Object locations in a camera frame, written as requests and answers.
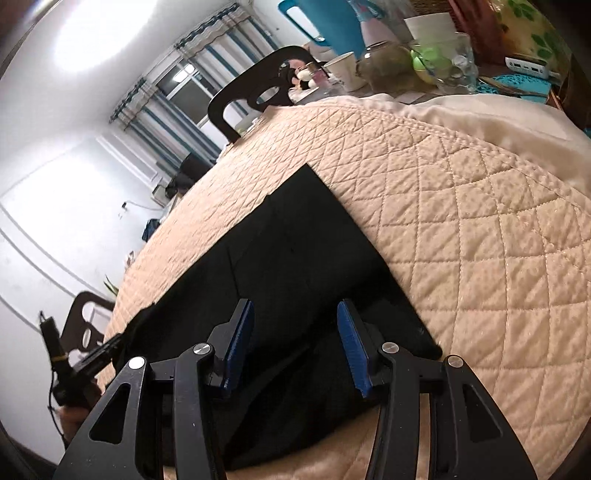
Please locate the round glass jar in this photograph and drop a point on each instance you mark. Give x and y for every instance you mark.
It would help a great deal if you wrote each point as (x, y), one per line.
(385, 67)

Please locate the green floral bag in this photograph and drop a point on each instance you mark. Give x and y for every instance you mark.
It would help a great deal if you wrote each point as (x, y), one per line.
(531, 27)

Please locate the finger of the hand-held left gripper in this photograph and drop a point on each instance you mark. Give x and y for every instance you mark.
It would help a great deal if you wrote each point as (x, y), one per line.
(99, 351)

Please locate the beige quilted blanket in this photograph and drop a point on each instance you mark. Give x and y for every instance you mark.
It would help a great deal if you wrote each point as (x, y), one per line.
(461, 230)

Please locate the white low cabinet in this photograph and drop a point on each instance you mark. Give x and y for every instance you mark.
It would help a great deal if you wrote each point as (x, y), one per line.
(160, 196)

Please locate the white power strip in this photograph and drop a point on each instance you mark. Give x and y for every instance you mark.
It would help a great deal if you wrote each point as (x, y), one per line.
(531, 68)

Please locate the blue plastic pitcher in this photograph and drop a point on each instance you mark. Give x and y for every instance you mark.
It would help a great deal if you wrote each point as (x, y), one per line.
(323, 18)

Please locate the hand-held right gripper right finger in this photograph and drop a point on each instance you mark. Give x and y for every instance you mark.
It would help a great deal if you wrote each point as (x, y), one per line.
(353, 341)

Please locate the glass bowl with green balls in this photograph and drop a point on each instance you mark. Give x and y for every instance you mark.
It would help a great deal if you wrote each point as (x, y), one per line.
(443, 64)

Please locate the window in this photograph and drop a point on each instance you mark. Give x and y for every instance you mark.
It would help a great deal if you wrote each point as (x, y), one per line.
(182, 90)

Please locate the white paper cup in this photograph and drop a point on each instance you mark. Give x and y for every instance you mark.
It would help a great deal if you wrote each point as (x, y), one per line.
(344, 71)

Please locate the person's left hand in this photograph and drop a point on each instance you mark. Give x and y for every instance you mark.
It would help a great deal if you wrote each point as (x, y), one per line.
(76, 420)

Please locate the white pink bottle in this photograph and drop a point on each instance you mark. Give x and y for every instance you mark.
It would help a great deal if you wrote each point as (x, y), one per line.
(376, 25)

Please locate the dark suitcase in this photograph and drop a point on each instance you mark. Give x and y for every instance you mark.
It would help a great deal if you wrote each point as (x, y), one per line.
(191, 168)

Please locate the white square container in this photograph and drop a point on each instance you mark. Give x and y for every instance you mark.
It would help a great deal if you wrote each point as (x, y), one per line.
(429, 27)

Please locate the dark wooden chair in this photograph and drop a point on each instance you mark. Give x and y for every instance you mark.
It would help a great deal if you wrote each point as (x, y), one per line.
(76, 318)
(240, 92)

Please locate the cream satin cloth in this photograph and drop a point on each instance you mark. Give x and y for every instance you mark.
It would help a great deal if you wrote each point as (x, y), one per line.
(508, 124)

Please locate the plush toy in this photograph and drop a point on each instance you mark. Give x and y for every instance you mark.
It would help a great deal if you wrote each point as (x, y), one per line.
(304, 76)

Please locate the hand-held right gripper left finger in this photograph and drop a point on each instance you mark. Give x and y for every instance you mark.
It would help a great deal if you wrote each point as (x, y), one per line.
(238, 341)

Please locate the teal table mat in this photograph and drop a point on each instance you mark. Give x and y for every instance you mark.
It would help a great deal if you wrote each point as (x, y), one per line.
(512, 85)

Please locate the green potted plant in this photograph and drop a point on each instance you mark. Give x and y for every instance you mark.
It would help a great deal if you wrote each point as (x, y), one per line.
(111, 286)

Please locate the black pants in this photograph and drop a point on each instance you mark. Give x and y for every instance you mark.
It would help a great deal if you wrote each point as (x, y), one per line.
(300, 258)

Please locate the striped blue grey curtain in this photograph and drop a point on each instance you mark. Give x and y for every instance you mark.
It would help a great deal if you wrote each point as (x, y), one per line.
(147, 124)
(231, 50)

